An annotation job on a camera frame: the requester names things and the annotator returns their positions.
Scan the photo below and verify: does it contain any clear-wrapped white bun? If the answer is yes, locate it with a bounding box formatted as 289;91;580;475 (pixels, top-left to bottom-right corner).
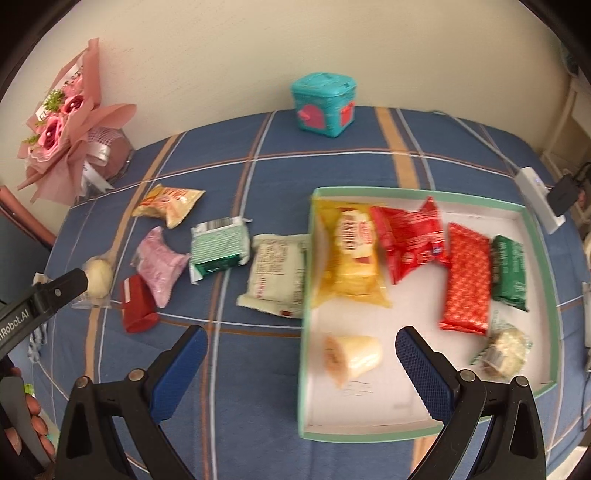
69;256;115;309

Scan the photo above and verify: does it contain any black power adapter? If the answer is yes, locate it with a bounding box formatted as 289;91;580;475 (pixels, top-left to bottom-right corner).
546;174;581;217

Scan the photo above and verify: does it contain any red patterned long packet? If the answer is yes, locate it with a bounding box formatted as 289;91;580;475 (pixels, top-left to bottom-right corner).
438;222;492;335

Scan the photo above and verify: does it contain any glass vase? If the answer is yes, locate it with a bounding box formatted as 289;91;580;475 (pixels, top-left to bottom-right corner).
81;127;136;195

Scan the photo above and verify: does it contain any white shelf unit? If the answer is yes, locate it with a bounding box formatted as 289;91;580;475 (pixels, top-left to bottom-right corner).
538;74;591;185

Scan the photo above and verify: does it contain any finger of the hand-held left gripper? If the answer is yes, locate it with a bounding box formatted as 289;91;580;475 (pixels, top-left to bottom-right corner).
33;268;91;312

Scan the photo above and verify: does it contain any blue plaid tablecloth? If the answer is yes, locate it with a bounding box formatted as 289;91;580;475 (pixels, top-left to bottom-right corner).
28;106;591;480

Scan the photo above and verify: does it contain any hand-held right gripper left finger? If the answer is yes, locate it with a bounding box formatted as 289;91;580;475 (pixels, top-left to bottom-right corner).
54;324;208;480

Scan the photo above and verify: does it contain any dark green snack packet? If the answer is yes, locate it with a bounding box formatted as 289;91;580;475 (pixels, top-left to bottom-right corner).
489;235;529;312

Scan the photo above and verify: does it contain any dark red snack packet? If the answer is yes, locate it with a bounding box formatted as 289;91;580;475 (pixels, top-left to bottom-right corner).
120;275;160;334

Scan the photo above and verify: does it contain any white power strip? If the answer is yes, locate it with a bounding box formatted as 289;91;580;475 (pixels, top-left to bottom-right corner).
515;166;566;234

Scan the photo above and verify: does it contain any person's left hand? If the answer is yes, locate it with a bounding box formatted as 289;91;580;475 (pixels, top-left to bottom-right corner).
27;397;56;457

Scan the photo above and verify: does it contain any pink snack packet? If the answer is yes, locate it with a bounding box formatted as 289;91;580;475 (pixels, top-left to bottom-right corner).
131;226;191;309

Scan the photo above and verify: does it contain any green white snack packet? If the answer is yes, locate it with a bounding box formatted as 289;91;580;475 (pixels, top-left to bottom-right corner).
189;216;254;283

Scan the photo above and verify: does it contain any clear-wrapped round pastry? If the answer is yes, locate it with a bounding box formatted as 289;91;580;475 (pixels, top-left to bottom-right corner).
470;311;532;381

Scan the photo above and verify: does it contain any white cable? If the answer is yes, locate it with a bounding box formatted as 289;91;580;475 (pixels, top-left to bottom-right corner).
431;110;522;178

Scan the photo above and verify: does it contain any cream white snack packet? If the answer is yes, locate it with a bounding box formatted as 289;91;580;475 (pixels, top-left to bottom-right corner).
236;233;311;320

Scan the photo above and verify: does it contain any blue white crumpled bag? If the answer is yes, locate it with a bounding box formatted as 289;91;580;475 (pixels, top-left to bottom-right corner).
27;273;52;366

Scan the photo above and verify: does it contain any pink flower bouquet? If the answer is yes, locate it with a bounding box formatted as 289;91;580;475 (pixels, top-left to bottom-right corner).
16;39;138;206

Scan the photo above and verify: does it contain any bright red snack packet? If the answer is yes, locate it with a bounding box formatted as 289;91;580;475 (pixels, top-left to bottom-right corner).
370;196;451;285

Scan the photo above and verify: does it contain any teal tin box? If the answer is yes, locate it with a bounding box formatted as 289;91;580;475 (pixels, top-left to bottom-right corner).
290;71;358;138

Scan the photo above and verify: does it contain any teal-rimmed white box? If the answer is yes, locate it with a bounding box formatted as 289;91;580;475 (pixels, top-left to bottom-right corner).
298;186;561;442

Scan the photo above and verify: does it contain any dark glossy panel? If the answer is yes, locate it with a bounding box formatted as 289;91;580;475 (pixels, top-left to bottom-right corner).
0;185;58;305

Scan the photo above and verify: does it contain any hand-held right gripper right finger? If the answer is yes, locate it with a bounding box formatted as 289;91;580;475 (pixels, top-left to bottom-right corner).
395;326;552;480

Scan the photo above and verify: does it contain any orange beige snack packet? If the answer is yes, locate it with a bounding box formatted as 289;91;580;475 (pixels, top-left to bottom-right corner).
132;184;206;229

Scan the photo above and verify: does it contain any yellow bread packet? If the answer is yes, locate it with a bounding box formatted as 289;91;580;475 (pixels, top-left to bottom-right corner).
310;198;392;309

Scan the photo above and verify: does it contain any white jelly cup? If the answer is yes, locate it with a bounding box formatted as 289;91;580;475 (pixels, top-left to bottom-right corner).
322;333;384;387

